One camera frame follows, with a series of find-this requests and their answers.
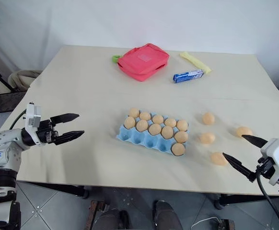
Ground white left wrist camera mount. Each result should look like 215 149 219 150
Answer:
25 103 43 146

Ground black flat plate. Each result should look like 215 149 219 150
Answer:
0 91 27 115

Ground blue egg tray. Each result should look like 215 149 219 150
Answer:
116 114 190 157

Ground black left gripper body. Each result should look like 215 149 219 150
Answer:
35 118 59 145

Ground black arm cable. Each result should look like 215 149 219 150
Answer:
11 109 28 128
256 171 279 230

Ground beige fabric bag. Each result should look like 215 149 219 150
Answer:
8 69 43 92

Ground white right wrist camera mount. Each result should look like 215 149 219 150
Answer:
260 138 279 186

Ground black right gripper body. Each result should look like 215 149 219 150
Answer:
254 156 279 180

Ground dark rounded shape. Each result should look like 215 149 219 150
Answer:
153 199 184 230
98 207 131 230

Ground brown wooden block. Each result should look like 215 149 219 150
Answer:
219 218 236 230
88 200 107 219

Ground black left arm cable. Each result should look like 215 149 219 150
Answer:
11 109 28 128

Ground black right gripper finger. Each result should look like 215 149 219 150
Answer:
241 134 268 150
221 152 257 183

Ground black table leg frame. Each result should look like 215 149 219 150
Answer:
22 181 91 200
213 193 279 211

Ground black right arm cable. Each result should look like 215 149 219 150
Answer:
256 171 279 230

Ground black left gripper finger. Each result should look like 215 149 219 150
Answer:
54 130 85 146
50 113 80 125

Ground red fabric pouch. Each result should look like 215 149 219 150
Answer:
116 43 171 82

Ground yellow packet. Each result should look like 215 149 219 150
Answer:
180 51 212 74

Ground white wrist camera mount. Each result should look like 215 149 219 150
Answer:
25 103 43 146
260 138 279 186

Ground white floor cable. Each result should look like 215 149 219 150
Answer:
190 216 223 230

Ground blue snack packet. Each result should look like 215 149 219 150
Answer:
173 69 206 84

